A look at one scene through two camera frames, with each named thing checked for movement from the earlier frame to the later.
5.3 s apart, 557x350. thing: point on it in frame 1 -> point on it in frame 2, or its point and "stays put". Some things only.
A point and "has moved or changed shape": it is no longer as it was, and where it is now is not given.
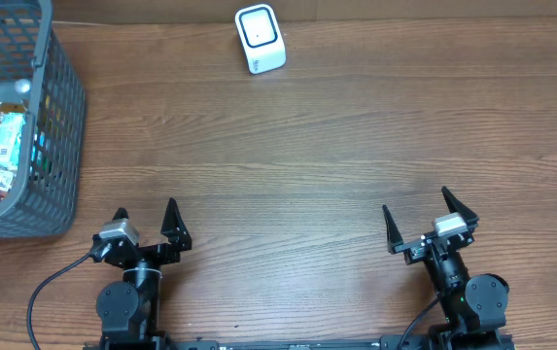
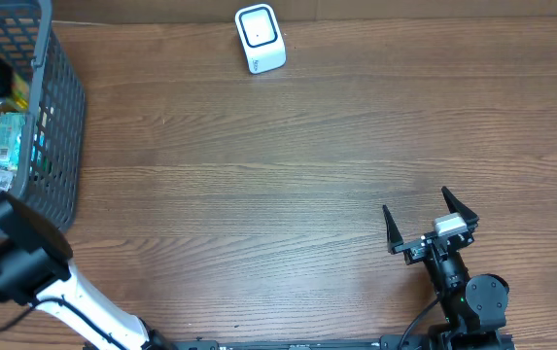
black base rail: (413, 342) stays put
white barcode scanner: (261, 38) stays put
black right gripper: (432, 245) stays put
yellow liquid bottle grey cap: (22, 86) has moved or changed shape
